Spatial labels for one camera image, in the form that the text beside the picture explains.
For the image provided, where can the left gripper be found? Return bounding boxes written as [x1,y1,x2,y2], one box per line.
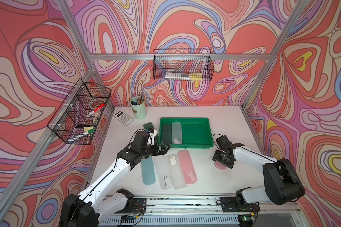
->
[139,140,170,159]

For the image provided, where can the dark green pencil case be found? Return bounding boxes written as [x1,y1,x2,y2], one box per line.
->
[162,123,172,145]

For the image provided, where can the clear frosted pencil case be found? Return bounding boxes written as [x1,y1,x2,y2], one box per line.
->
[171,122,182,145]

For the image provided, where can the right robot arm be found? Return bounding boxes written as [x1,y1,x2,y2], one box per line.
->
[213,135,305,209]

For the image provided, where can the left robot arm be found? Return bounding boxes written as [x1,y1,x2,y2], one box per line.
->
[59,131,171,227]

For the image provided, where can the clear rounded pencil case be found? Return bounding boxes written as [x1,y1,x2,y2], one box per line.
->
[153,155,173,190]

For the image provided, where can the dark green case by tray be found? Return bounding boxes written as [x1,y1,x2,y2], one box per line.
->
[144,122,159,143]

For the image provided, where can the teal pencil case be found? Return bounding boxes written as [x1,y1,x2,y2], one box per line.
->
[141,157,156,185]

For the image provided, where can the green plastic storage tray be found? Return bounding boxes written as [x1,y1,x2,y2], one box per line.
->
[159,117,213,149]

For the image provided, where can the pink pencil case with label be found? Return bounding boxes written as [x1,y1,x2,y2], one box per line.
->
[178,150,197,185]

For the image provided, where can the clear rectangular barcode pencil case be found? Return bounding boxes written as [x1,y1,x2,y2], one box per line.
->
[167,154,187,190]

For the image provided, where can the yellow box in back basket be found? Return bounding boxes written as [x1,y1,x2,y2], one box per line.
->
[189,72,203,81]

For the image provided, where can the white calculator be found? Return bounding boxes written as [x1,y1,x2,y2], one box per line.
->
[114,110,133,125]

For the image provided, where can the light green pen cup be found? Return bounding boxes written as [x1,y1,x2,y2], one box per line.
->
[130,96,147,119]

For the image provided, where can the green white marker in basket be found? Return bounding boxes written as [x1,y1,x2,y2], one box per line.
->
[68,128,95,143]

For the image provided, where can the red marker in basket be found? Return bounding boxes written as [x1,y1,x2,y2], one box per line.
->
[88,103,105,115]

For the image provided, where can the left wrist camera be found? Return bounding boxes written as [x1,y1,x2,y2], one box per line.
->
[146,128,157,145]

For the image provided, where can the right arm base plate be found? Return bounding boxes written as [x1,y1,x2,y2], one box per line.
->
[219,197,260,213]

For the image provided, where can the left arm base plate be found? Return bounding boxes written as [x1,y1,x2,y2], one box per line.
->
[124,198,147,214]

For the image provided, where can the black wire basket back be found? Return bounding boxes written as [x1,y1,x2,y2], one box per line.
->
[153,48,215,81]

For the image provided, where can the black wire basket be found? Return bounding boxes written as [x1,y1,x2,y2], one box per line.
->
[47,79,112,145]
[153,48,215,81]

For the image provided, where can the black wire basket left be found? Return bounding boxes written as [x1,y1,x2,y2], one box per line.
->
[47,79,112,145]

